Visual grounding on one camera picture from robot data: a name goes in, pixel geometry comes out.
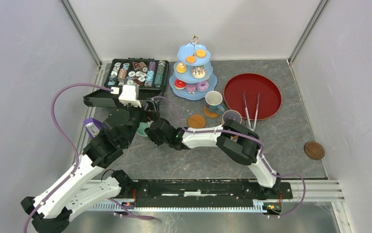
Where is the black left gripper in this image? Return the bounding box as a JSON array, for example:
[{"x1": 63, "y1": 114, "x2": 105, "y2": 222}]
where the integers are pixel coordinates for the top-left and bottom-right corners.
[{"x1": 113, "y1": 95, "x2": 160, "y2": 146}]

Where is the mint green cup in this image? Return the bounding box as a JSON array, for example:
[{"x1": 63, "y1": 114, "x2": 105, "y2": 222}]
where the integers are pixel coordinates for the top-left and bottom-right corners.
[{"x1": 136, "y1": 122, "x2": 151, "y2": 137}]

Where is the tan wooden coaster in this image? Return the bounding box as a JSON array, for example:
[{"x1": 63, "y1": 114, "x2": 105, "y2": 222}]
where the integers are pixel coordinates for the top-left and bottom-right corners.
[{"x1": 187, "y1": 114, "x2": 206, "y2": 129}]

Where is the red frosted donut cake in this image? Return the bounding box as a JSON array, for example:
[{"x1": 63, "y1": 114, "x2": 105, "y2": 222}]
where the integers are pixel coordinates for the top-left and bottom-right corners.
[{"x1": 174, "y1": 79, "x2": 187, "y2": 90}]

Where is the pink mousse cake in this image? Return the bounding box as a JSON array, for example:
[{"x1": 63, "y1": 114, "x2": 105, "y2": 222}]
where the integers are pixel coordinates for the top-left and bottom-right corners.
[{"x1": 186, "y1": 83, "x2": 197, "y2": 94}]

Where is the light orange wooden coaster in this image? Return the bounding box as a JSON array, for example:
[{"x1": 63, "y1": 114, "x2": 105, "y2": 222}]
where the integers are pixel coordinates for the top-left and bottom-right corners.
[{"x1": 203, "y1": 106, "x2": 219, "y2": 118}]

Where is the yellow mousse cake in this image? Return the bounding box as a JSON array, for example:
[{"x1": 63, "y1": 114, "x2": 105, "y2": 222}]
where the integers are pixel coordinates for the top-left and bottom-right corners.
[{"x1": 176, "y1": 62, "x2": 187, "y2": 73}]

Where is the blue three-tier cake stand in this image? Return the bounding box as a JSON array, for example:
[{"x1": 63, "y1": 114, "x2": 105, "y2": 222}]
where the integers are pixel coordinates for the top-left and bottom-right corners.
[{"x1": 169, "y1": 35, "x2": 218, "y2": 100}]

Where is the purple sprinkled donut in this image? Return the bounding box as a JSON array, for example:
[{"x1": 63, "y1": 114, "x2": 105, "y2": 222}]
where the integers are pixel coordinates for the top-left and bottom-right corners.
[{"x1": 196, "y1": 81, "x2": 210, "y2": 92}]

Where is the white mug blue handle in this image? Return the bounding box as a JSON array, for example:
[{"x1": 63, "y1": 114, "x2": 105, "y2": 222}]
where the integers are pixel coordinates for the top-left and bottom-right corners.
[{"x1": 205, "y1": 91, "x2": 225, "y2": 114}]

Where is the white chocolate drizzled donut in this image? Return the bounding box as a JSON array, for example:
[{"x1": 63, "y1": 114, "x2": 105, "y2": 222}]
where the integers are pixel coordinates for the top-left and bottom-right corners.
[{"x1": 192, "y1": 66, "x2": 206, "y2": 79}]

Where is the rose gold marble mug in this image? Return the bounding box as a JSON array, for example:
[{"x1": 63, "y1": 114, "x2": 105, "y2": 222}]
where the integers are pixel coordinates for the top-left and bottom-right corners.
[{"x1": 220, "y1": 110, "x2": 242, "y2": 124}]

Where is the round orange waffle cookie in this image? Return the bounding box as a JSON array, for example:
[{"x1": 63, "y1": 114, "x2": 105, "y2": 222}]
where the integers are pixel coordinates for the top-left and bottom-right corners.
[{"x1": 195, "y1": 49, "x2": 206, "y2": 58}]

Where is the dark brown wooden coaster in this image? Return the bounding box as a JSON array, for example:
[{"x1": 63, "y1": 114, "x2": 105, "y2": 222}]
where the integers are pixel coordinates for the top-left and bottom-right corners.
[{"x1": 304, "y1": 141, "x2": 325, "y2": 160}]

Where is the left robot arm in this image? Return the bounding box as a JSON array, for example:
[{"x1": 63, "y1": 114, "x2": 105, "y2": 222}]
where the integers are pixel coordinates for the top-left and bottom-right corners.
[{"x1": 21, "y1": 99, "x2": 159, "y2": 233}]

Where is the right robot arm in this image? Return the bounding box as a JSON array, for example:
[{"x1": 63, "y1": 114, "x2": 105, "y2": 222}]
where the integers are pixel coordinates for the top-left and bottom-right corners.
[{"x1": 145, "y1": 118, "x2": 281, "y2": 198}]

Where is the black poker chip case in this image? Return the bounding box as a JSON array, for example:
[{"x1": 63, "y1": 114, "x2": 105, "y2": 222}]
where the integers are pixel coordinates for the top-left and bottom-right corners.
[{"x1": 83, "y1": 58, "x2": 169, "y2": 108}]

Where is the round red serving tray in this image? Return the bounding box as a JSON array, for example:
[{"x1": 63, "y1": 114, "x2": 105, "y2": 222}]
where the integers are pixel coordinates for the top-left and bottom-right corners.
[{"x1": 223, "y1": 73, "x2": 282, "y2": 120}]

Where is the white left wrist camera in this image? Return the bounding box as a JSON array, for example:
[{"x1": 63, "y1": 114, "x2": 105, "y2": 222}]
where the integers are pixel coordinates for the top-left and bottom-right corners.
[{"x1": 110, "y1": 84, "x2": 142, "y2": 107}]

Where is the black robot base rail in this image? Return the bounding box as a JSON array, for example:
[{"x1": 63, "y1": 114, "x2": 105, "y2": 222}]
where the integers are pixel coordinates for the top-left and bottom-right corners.
[{"x1": 76, "y1": 179, "x2": 344, "y2": 216}]

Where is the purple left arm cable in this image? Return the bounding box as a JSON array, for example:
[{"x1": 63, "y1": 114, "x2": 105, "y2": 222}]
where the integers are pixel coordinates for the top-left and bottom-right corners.
[{"x1": 22, "y1": 83, "x2": 116, "y2": 233}]

